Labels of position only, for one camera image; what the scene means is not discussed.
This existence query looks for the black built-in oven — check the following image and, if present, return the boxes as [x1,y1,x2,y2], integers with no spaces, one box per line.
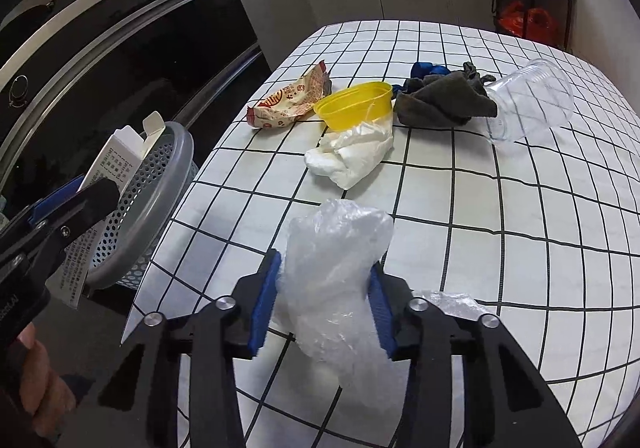
[1,0,270,217]

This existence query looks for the crumpled white tissue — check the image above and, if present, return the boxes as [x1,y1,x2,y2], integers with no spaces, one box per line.
[304,116,394,190]

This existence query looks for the folded paper leaflet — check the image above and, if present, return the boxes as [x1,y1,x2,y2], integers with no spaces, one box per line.
[46,220,105,309]

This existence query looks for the clear plastic cup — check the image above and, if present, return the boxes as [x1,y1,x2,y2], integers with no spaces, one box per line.
[484,59,574,144]

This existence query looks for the grey perforated trash basket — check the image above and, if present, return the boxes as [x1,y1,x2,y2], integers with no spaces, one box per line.
[86,122,198,290]

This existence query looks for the dark grey rag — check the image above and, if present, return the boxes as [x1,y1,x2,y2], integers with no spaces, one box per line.
[393,61,498,128]

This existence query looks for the orange plastic bag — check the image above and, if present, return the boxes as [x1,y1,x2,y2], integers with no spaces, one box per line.
[498,0,561,46]

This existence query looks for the green white medicine box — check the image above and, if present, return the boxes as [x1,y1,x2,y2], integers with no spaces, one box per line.
[79,111,166,194]

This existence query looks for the blue ribbon strap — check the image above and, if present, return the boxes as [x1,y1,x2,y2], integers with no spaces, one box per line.
[391,61,452,97]

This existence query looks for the yellow plastic scoop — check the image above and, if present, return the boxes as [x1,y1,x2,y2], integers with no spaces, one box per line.
[314,82,393,133]

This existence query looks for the white black grid tablecloth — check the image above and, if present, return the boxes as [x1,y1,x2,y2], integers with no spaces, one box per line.
[127,20,639,447]

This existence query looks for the crumpled red snack wrapper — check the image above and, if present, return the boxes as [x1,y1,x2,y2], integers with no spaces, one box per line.
[245,60,332,128]

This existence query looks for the person's left hand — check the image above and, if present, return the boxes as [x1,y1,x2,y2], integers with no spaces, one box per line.
[17,324,77,438]

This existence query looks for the clear plastic bag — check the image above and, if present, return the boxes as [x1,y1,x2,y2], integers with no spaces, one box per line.
[274,198,494,424]

